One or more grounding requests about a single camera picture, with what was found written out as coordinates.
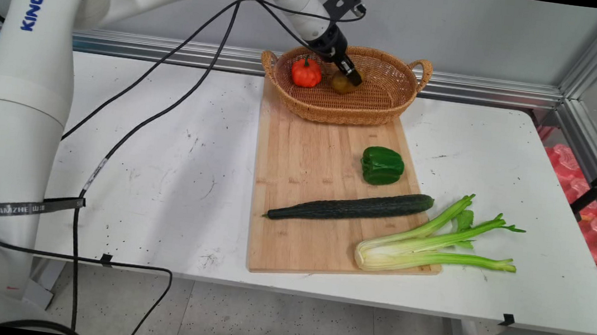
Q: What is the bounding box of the black floor cable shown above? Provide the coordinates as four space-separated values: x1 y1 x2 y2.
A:
0 215 179 335

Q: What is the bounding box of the grey Samzhe cable strap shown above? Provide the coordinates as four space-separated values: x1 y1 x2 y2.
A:
0 188 87 229

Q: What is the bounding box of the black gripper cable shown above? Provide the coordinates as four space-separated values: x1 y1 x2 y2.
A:
60 0 318 168
60 0 368 335

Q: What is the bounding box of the brown toy pear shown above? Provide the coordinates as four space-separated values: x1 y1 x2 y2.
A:
330 69 360 97

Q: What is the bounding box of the orange toy pumpkin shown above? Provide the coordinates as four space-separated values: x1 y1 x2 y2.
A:
289 53 325 91

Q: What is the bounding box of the horizontal aluminium frame rail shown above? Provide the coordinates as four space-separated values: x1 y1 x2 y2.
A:
0 17 566 114

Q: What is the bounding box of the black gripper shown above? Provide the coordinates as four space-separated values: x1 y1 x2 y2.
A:
301 20 370 88

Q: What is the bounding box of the green bell pepper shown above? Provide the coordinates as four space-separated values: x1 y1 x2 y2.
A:
359 144 408 189

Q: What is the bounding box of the wooden cutting board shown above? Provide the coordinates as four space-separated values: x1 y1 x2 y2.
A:
241 76 462 294

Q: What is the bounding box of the woven wicker basket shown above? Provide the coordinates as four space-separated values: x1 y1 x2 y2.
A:
254 36 436 136

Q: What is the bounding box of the dark green cucumber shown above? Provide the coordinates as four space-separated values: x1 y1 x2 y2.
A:
262 176 436 239

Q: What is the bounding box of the green celery bunch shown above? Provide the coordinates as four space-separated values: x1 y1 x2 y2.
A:
352 181 530 289

